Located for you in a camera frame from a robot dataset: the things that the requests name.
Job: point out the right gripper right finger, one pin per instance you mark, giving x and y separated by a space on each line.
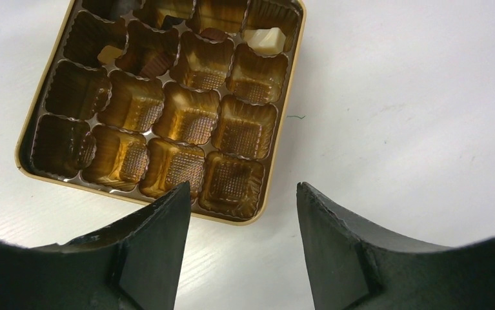
354 263

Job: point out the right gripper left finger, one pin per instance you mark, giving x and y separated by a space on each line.
132 263

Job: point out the gold chocolate box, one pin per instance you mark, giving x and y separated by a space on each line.
212 120

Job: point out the brown ridged chocolate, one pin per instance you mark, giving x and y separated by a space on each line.
157 65

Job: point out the tan chocolate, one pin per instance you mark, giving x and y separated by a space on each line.
109 54

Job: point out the white chocolate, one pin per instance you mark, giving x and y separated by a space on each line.
269 41

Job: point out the dark striped chocolate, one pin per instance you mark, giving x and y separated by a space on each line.
118 8

